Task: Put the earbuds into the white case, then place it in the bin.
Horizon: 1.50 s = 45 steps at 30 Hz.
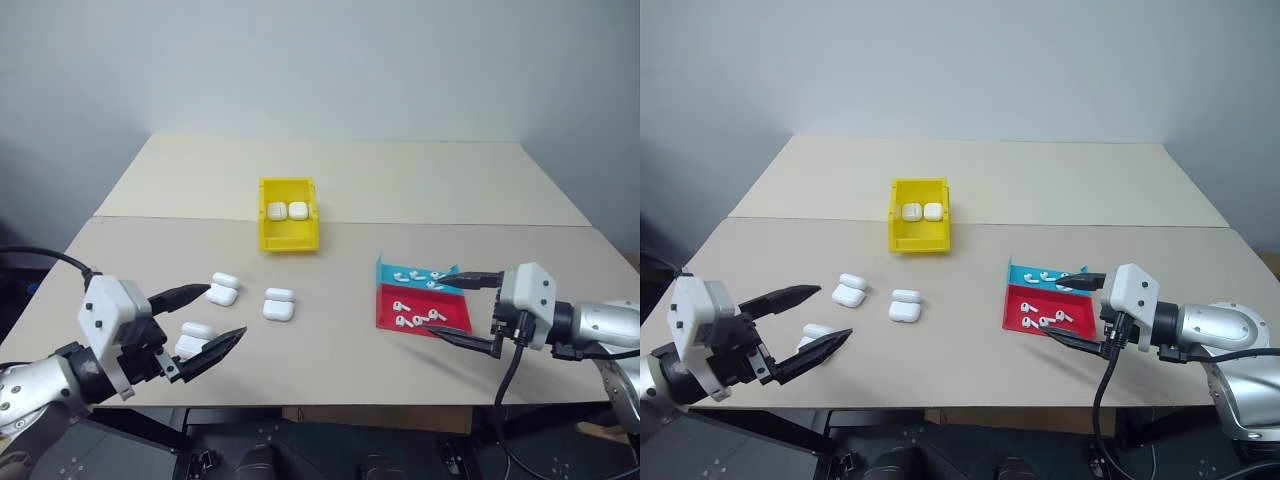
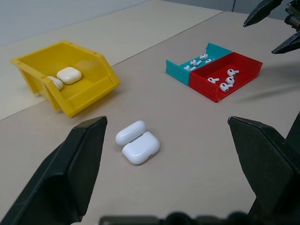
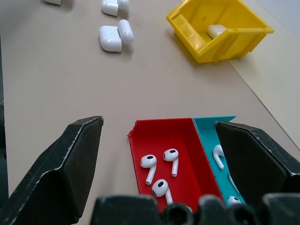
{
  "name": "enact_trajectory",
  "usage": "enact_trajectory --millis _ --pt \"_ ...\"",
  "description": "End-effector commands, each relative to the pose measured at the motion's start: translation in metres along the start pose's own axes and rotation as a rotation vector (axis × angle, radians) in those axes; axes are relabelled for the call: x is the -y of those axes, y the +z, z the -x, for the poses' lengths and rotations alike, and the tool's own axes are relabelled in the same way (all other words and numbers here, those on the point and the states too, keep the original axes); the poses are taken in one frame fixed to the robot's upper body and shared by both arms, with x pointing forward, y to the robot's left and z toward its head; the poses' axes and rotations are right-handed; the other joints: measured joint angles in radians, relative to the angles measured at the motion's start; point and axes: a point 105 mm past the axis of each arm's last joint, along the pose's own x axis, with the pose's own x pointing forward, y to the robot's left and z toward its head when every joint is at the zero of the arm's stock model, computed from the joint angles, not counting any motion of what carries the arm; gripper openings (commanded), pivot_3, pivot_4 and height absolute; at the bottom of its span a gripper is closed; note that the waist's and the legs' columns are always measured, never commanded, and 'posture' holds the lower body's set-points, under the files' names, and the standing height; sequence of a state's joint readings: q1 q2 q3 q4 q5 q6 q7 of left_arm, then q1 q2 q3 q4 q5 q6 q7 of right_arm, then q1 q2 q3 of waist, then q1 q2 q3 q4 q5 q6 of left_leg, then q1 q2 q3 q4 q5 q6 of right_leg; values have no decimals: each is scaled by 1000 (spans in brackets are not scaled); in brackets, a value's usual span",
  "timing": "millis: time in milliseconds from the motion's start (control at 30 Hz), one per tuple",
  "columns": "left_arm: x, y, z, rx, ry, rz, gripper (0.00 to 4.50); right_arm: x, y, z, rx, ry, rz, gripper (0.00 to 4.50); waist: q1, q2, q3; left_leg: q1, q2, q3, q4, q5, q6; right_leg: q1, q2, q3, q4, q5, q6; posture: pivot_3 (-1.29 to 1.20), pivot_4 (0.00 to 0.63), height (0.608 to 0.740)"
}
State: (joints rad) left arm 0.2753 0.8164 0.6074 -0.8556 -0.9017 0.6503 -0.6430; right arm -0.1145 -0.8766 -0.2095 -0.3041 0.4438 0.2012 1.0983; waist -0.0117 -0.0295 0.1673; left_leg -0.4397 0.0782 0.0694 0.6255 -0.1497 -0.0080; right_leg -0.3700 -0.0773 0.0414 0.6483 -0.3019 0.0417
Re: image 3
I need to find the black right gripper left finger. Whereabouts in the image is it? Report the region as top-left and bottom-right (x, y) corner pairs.
(0, 115), (105, 225)

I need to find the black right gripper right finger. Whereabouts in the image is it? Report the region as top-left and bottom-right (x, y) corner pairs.
(214, 121), (300, 207)

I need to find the yellow plastic bin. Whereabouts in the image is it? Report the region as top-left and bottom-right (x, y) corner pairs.
(166, 0), (275, 64)

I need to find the red tray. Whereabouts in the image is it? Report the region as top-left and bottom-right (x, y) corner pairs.
(127, 117), (227, 213)

